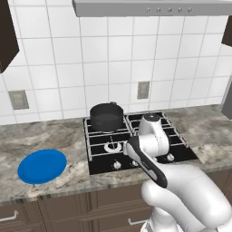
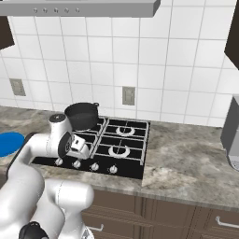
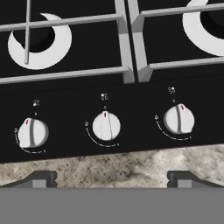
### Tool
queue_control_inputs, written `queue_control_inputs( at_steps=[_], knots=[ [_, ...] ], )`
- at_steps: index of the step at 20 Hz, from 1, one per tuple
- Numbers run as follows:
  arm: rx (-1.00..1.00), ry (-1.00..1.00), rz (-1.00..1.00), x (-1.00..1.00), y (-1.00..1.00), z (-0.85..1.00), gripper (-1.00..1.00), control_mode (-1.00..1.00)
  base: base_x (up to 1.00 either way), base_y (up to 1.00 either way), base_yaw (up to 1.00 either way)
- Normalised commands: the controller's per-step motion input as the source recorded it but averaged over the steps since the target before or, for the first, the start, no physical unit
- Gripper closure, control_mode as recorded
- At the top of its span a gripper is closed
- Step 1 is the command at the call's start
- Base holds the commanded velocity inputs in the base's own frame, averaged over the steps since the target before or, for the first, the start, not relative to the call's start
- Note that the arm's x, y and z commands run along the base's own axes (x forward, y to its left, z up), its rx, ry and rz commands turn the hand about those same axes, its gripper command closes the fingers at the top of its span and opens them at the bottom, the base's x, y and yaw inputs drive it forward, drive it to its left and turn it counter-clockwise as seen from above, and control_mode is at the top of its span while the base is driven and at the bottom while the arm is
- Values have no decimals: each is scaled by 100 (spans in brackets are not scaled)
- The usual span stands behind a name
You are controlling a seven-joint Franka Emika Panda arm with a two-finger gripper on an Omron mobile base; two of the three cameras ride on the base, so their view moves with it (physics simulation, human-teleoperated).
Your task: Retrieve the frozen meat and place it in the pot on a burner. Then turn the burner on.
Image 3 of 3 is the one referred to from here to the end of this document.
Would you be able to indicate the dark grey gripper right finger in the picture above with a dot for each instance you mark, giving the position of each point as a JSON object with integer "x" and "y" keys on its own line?
{"x": 180, "y": 178}

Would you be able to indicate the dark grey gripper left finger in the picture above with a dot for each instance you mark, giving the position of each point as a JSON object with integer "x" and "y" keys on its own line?
{"x": 43, "y": 179}

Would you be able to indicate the white hob knob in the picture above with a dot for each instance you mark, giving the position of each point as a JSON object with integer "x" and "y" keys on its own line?
{"x": 32, "y": 132}
{"x": 106, "y": 126}
{"x": 178, "y": 119}

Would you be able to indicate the black gas hob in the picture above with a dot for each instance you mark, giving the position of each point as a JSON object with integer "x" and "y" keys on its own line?
{"x": 87, "y": 96}

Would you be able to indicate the grey hob grate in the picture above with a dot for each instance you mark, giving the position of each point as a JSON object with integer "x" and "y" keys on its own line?
{"x": 87, "y": 43}
{"x": 163, "y": 38}

